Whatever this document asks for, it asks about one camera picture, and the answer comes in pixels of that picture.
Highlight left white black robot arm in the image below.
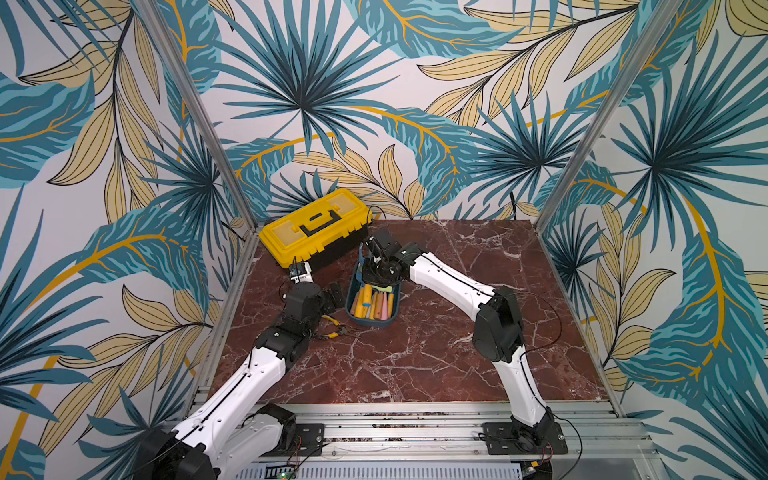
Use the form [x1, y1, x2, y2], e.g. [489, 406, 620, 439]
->
[126, 282, 345, 479]

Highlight aluminium rail frame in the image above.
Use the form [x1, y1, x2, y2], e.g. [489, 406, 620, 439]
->
[140, 400, 670, 480]

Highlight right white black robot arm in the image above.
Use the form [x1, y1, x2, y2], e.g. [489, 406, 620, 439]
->
[361, 229, 554, 431]

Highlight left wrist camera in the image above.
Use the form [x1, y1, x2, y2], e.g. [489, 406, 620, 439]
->
[288, 261, 314, 284]

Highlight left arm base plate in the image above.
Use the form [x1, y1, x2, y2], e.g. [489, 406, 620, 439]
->
[245, 423, 327, 458]

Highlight yellow black toolbox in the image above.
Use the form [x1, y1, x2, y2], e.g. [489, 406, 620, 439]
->
[259, 188, 372, 274]

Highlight purple rake pink handle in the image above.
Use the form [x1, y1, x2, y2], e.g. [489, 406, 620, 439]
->
[382, 292, 394, 320]

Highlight yellow handled pliers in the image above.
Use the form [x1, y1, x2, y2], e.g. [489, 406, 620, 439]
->
[317, 315, 356, 340]

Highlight teal fork yellow handle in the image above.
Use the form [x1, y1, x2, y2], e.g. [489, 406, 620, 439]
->
[354, 284, 373, 319]

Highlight teal plastic storage box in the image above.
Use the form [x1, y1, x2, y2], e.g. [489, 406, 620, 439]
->
[346, 246, 401, 328]

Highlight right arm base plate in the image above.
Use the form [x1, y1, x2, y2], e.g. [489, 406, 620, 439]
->
[478, 422, 569, 457]

